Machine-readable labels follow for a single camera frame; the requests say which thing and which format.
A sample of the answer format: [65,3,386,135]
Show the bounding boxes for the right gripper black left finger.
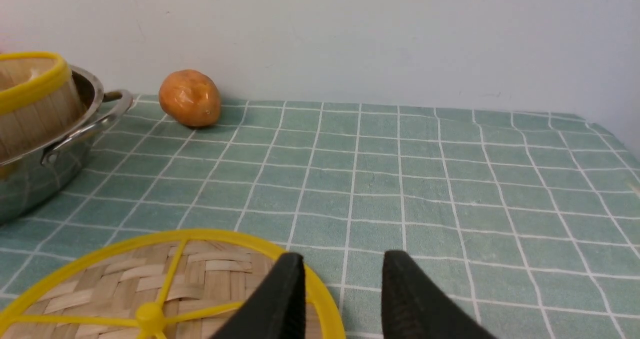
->
[211,252,307,339]

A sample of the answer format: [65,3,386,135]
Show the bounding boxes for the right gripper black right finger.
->
[382,250,495,339]

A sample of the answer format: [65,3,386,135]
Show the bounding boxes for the woven bamboo steamer lid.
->
[0,229,346,339]

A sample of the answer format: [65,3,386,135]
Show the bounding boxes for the bamboo steamer basket yellow rim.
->
[0,51,89,162]

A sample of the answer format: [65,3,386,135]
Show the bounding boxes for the stainless steel pot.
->
[0,65,134,224]

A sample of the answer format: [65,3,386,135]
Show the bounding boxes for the green checkered tablecloth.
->
[1,95,639,339]

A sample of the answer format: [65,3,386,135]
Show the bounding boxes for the brown potato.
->
[158,69,222,129]

